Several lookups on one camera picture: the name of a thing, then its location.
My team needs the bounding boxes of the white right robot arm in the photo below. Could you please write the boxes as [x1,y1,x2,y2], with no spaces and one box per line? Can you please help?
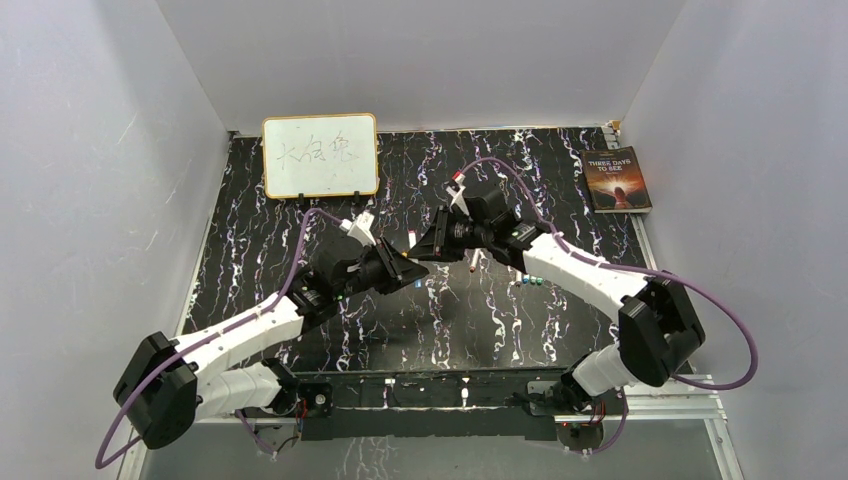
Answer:
[408,190,706,414]

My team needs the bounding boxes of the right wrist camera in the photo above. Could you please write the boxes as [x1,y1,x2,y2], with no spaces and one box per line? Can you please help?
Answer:
[446,171,469,216]

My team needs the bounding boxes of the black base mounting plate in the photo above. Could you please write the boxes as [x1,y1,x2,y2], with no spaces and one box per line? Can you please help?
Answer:
[296,368,564,441]

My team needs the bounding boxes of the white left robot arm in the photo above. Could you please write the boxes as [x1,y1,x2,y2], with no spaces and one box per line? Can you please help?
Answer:
[113,236,429,450]

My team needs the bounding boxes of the yellow capped marker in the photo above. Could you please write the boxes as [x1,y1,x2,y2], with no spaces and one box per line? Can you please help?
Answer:
[469,249,483,273]

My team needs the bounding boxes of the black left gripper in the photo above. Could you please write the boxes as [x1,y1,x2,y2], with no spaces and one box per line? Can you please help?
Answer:
[336,239,429,303]

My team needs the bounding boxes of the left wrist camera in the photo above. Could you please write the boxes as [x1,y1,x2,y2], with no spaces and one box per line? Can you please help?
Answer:
[340,211,376,246]

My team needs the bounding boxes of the dark paperback book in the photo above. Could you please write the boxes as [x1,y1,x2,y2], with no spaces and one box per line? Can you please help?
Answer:
[581,146,653,214]

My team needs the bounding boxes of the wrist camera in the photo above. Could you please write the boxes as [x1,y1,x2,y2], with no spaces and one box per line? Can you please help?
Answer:
[446,171,469,216]
[340,211,376,246]

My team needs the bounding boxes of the small whiteboard with writing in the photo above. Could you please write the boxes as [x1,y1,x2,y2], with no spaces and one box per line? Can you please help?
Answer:
[261,113,380,200]

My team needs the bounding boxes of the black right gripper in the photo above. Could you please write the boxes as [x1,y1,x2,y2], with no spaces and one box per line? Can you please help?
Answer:
[410,205,493,262]

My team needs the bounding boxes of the aluminium frame rail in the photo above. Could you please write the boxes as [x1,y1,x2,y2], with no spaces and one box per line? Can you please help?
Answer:
[131,374,728,427]

